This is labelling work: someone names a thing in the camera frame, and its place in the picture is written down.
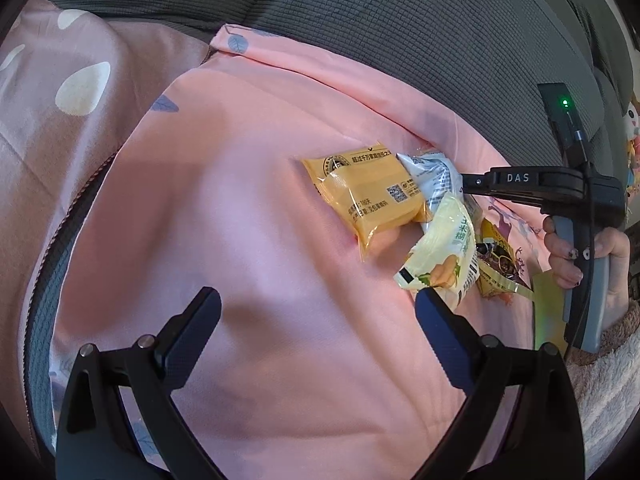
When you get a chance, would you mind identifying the pink pillow with white drops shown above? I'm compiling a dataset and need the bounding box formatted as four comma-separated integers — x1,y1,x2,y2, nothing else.
0,0,211,461

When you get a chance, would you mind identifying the orange snack packet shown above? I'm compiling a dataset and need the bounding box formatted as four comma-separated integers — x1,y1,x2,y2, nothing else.
301,141,436,261

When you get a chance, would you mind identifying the pale yellow snack packet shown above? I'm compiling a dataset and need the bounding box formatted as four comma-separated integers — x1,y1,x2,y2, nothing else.
394,195,481,311

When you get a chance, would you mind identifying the person's right hand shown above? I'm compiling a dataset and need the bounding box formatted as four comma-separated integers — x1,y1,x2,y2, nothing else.
543,216,632,333

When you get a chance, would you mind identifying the silver snack packet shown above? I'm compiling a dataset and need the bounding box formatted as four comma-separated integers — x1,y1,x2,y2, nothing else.
396,152,468,211

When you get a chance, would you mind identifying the colourful plush toy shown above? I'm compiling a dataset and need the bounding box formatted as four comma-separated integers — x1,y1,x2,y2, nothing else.
622,102,640,186

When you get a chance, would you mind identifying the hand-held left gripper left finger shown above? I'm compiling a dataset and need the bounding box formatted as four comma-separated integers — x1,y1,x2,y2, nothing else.
55,286,223,480

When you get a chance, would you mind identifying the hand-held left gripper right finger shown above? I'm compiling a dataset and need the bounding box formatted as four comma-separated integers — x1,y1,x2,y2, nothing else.
414,285,586,480

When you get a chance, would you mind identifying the pink deer-print blanket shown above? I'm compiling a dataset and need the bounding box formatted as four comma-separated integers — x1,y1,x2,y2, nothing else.
50,24,571,480

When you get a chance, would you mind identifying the grey sofa cushion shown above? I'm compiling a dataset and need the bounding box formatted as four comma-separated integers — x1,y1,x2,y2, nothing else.
35,0,640,186

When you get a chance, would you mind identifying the shiny green-gold card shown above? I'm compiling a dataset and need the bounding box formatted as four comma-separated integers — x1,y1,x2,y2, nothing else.
531,272,571,351

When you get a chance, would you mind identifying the person's right forearm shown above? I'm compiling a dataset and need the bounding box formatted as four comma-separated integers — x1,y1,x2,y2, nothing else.
565,302,640,468

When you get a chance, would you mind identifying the dark yellow brown-print snack packet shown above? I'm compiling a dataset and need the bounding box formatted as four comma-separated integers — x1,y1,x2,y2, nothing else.
472,217,533,301

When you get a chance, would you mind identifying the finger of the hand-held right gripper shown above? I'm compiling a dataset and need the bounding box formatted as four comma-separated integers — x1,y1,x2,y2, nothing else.
461,169,546,206

